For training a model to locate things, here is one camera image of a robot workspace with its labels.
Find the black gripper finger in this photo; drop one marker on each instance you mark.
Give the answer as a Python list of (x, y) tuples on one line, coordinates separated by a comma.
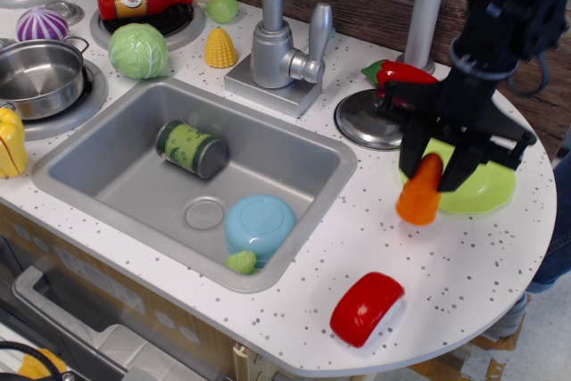
[(464, 161), (417, 133)]

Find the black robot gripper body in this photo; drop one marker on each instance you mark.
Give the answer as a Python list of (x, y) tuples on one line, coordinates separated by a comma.
[(466, 112)]

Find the orange toy carrot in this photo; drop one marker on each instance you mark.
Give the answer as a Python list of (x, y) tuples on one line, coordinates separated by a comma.
[(419, 200)]

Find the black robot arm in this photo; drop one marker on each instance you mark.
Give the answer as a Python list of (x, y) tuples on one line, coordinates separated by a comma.
[(498, 34)]

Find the light green plastic plate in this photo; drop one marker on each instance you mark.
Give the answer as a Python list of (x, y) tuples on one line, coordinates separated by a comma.
[(487, 189)]

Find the silver pot lid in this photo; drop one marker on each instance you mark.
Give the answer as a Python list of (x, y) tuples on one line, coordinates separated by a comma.
[(360, 119)]

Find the grey vertical pole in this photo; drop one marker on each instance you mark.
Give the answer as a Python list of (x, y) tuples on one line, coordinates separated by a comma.
[(421, 33)]

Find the red toy chili pepper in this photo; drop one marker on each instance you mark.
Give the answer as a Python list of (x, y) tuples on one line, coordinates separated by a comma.
[(382, 71)]

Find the silver toy faucet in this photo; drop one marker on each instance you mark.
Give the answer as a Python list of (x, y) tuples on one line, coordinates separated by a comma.
[(276, 74)]

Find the red and white toy cheese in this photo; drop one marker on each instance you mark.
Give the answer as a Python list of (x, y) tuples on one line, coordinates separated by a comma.
[(364, 306)]

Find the light blue plastic bowl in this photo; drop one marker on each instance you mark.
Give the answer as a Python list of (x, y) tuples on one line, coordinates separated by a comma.
[(258, 224)]

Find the grey toy sink basin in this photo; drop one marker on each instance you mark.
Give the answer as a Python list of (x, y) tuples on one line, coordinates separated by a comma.
[(110, 170)]

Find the yellow toy corn cob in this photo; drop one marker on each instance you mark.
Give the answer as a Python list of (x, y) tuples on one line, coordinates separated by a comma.
[(219, 51)]

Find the green labelled toy can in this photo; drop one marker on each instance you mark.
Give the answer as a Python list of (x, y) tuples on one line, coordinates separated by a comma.
[(191, 149)]

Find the small green toy vegetable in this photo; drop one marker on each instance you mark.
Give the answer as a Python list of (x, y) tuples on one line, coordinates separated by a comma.
[(243, 262)]

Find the green toy lime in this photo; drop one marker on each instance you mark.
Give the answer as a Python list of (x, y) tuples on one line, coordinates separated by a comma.
[(222, 11)]

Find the back right stove burner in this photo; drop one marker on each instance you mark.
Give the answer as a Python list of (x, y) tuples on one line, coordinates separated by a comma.
[(180, 25)]

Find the green toy cabbage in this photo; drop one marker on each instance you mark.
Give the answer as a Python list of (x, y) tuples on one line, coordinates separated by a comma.
[(139, 51)]

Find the front stove burner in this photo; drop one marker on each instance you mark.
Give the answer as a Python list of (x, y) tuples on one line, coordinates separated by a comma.
[(87, 106)]

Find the red toy ketchup bottle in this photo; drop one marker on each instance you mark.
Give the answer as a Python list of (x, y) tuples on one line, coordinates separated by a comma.
[(122, 9)]

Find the silver metal pot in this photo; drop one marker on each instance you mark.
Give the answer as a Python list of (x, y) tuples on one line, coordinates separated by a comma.
[(41, 78)]

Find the purple toy onion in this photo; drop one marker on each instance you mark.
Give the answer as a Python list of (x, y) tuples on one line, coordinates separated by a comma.
[(41, 23)]

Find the yellow toy bell pepper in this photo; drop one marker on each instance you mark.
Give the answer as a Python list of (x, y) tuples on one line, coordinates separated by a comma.
[(14, 156)]

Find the yellow object at bottom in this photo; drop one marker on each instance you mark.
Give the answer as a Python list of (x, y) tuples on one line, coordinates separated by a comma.
[(34, 369)]

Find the oven door handle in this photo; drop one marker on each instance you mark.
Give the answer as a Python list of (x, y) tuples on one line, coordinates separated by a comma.
[(88, 327)]

